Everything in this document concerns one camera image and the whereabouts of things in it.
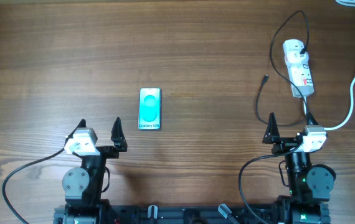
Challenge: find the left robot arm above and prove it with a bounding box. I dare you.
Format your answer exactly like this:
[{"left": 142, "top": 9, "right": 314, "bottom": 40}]
[{"left": 53, "top": 118, "right": 128, "bottom": 224}]

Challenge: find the black USB charging cable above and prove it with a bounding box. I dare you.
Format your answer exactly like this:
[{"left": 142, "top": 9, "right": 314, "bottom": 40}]
[{"left": 255, "top": 10, "right": 310, "bottom": 128}]

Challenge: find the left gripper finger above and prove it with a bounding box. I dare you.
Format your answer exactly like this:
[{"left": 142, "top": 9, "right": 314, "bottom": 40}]
[
  {"left": 66, "top": 119, "right": 87, "bottom": 139},
  {"left": 110, "top": 117, "right": 128, "bottom": 152}
]

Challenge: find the white USB charger plug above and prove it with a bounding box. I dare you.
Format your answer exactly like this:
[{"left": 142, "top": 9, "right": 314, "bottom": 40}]
[{"left": 285, "top": 50, "right": 309, "bottom": 67}]

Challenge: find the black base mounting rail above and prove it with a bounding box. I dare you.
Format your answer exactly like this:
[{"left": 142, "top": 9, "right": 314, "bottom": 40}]
[{"left": 53, "top": 203, "right": 331, "bottom": 224}]

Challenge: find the smartphone with cyan screen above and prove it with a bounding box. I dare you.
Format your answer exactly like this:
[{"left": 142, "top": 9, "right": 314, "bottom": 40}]
[{"left": 138, "top": 88, "right": 161, "bottom": 130}]

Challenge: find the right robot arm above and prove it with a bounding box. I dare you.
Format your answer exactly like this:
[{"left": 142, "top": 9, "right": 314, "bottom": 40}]
[{"left": 262, "top": 113, "right": 336, "bottom": 224}]

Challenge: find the white power strip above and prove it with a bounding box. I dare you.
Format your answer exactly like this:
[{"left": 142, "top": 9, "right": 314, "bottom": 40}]
[{"left": 283, "top": 39, "right": 315, "bottom": 98}]

